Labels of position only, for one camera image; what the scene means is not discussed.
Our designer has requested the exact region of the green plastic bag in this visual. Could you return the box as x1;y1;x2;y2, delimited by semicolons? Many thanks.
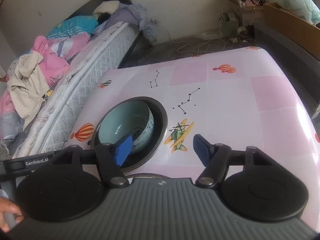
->
274;0;319;25

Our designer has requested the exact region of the grey storage box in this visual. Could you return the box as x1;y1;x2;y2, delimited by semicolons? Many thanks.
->
254;20;319;119

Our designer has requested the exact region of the teal patterned cloth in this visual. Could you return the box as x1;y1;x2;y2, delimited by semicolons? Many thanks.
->
46;16;98;39

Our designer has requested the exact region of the person left hand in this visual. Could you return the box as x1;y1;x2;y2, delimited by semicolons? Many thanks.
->
0;196;25;233

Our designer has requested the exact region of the quilted mattress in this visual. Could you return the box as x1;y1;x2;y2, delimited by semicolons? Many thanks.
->
9;22;140;158

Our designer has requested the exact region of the pink floral blanket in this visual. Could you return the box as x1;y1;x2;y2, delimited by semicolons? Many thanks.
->
1;32;90;146

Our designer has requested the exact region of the large steel plate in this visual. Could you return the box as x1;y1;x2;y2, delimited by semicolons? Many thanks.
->
126;173;170;179

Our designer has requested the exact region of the purple grey bedsheet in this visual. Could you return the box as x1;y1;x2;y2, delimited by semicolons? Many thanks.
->
92;1;157;45

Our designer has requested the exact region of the beige cloth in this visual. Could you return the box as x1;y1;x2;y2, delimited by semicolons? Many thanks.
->
8;51;49;129

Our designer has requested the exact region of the steel bowl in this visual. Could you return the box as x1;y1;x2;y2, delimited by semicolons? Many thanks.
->
90;96;168;172

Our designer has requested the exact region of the teal ceramic bowl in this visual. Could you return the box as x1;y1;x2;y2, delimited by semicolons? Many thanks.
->
97;100;154;155

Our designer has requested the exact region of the open carton with clutter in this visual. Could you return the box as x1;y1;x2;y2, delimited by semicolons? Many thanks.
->
227;0;265;38

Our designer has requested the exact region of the white cable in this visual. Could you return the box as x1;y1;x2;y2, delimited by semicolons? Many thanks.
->
153;22;241;54

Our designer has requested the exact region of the brown cardboard box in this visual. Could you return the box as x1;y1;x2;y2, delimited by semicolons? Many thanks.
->
263;3;320;60

